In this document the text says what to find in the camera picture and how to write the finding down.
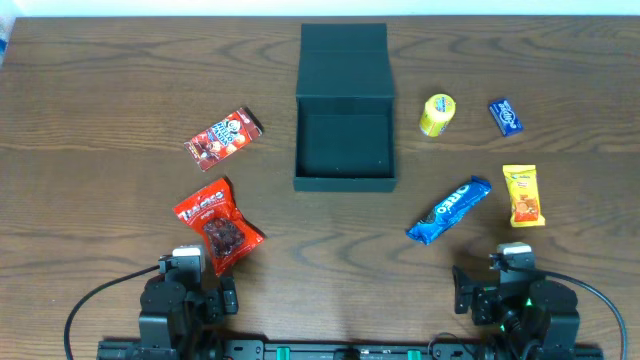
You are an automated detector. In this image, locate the black cable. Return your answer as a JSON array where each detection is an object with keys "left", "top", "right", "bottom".
[
  {"left": 63, "top": 264, "right": 162, "bottom": 360},
  {"left": 507, "top": 264, "right": 629, "bottom": 360}
]

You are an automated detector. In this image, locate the left black cable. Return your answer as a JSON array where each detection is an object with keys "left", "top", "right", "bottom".
[{"left": 63, "top": 264, "right": 162, "bottom": 360}]

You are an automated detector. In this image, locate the red candy bag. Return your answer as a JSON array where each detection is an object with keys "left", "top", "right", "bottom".
[{"left": 173, "top": 178, "right": 265, "bottom": 276}]

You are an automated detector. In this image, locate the yellow Julie's biscuit packet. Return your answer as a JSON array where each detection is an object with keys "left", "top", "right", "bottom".
[{"left": 502, "top": 165, "right": 546, "bottom": 228}]

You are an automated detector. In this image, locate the blue Eclipse mint tin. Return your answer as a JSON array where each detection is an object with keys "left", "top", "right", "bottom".
[{"left": 488, "top": 98, "right": 524, "bottom": 137}]

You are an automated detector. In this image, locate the Hello Panda biscuit box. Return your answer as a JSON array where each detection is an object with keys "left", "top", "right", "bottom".
[{"left": 184, "top": 107, "right": 262, "bottom": 171}]

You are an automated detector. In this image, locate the dark green open box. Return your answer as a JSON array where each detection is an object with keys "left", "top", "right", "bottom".
[{"left": 293, "top": 23, "right": 397, "bottom": 192}]

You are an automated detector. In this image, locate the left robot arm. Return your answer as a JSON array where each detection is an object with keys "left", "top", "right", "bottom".
[{"left": 132, "top": 255, "right": 239, "bottom": 360}]

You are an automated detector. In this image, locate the yellow gum canister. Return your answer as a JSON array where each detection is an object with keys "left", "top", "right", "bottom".
[{"left": 419, "top": 93, "right": 456, "bottom": 137}]

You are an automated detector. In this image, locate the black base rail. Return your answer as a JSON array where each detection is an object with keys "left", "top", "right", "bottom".
[{"left": 96, "top": 339, "right": 606, "bottom": 360}]

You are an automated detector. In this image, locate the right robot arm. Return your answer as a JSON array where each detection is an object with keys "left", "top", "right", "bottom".
[{"left": 452, "top": 253, "right": 580, "bottom": 359}]

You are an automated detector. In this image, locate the blue Oreo cookie pack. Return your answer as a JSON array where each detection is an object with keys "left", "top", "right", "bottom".
[{"left": 406, "top": 176, "right": 492, "bottom": 245}]

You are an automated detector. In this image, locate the right black cable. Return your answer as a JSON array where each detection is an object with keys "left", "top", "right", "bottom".
[{"left": 507, "top": 264, "right": 629, "bottom": 360}]

